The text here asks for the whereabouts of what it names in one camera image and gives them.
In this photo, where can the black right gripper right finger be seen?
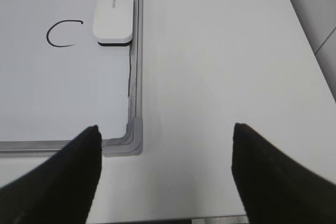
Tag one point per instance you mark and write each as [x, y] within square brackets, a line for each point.
[273, 187]

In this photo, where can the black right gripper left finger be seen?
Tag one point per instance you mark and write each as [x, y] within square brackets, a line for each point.
[60, 190]

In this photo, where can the white whiteboard with aluminium frame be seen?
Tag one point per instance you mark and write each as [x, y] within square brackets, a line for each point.
[58, 78]

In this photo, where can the white whiteboard eraser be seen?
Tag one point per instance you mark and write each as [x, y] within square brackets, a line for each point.
[113, 22]

